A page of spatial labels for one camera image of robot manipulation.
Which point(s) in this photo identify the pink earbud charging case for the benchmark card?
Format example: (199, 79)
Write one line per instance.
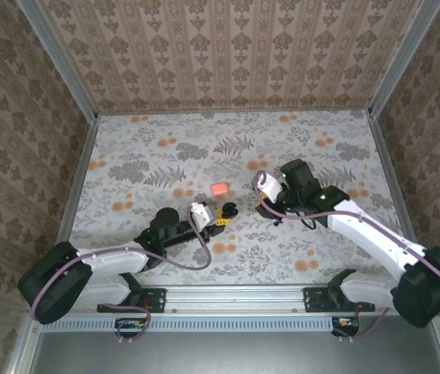
(219, 189)

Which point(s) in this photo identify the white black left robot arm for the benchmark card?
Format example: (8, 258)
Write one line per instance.
(114, 261)

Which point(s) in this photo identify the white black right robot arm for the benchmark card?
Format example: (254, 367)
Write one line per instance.
(367, 230)

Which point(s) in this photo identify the floral tablecloth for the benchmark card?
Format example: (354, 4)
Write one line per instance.
(165, 132)

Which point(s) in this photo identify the grey metal sheet panel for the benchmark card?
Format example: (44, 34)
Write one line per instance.
(235, 354)

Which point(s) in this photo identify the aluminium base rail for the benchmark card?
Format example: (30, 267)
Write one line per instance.
(235, 298)

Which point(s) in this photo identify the aluminium table side rail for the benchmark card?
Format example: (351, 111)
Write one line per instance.
(83, 171)
(389, 171)

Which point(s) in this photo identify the aluminium frame post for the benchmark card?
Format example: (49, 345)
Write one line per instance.
(60, 62)
(402, 58)

